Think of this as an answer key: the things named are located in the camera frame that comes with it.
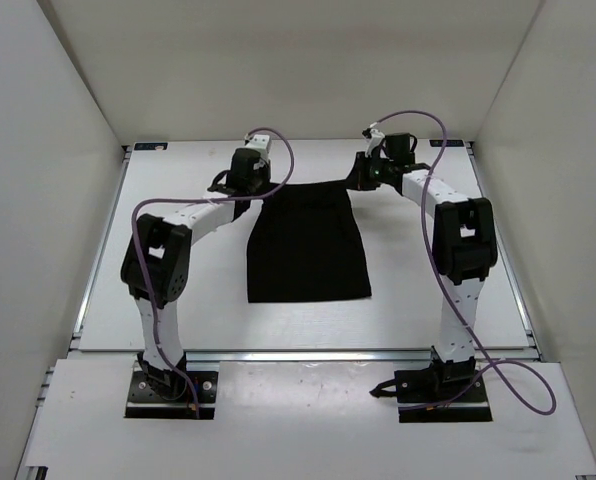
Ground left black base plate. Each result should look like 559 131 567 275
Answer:
124 365 219 420

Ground purple cable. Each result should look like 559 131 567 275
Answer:
367 109 557 416
130 126 295 419

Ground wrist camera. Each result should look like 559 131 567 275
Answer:
361 126 385 158
245 133 272 162

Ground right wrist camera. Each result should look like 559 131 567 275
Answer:
361 126 385 158

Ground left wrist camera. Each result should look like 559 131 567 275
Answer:
245 133 272 162

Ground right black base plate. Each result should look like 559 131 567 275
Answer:
369 366 493 424

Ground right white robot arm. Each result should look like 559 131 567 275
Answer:
346 127 498 401

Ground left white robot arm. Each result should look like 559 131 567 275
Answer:
120 135 271 399

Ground aluminium table rail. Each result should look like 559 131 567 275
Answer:
67 347 540 363

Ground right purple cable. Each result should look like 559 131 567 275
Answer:
367 109 557 416

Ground right blue table label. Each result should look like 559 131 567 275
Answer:
429 139 465 148

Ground left blue table label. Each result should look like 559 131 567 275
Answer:
133 142 168 151

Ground blue table label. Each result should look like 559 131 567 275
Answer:
429 139 465 148
133 142 168 151

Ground black skirt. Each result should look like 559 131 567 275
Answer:
247 180 372 303

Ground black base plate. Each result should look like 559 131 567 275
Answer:
124 365 219 420
369 366 493 424

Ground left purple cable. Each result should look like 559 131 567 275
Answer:
130 126 295 419

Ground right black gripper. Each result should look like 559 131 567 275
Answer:
343 153 394 193

